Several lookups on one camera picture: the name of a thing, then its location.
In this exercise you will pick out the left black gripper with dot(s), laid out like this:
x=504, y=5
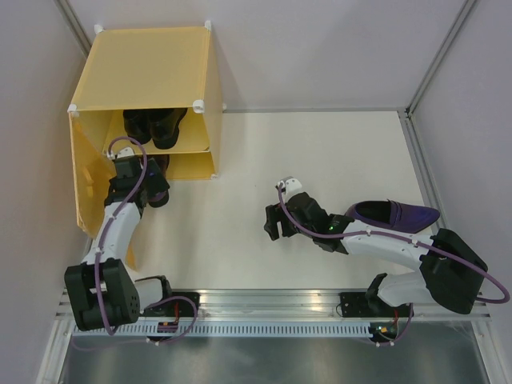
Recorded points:
x=113, y=183

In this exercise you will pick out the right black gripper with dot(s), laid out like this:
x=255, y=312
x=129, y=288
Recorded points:
x=274, y=215

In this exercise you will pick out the purple loafer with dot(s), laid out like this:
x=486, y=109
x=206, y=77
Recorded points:
x=156, y=183
x=393, y=215

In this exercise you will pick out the black leather shoe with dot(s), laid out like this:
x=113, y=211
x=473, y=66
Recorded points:
x=136, y=125

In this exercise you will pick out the black pointed loafer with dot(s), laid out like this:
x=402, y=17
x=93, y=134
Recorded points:
x=164, y=126

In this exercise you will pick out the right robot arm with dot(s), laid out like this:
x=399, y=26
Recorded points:
x=442, y=268

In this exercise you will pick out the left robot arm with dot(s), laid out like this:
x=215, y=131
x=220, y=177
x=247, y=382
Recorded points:
x=83, y=293

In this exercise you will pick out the yellow shoe cabinet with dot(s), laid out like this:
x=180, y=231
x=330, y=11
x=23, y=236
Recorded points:
x=160, y=68

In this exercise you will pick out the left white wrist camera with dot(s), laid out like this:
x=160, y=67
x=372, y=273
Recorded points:
x=125, y=152

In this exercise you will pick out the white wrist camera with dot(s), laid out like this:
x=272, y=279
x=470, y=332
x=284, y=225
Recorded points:
x=125, y=152
x=289, y=187

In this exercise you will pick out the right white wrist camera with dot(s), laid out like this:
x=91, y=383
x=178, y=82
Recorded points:
x=289, y=187

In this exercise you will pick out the white slotted cable duct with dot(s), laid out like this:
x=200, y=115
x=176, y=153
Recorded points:
x=247, y=329

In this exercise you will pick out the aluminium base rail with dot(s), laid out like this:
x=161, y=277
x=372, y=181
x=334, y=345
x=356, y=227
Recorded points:
x=293, y=305

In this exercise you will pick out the left aluminium frame post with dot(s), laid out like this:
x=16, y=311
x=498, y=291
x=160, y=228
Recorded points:
x=67, y=12

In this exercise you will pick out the right aluminium frame profile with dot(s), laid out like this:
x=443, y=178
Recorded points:
x=458, y=128

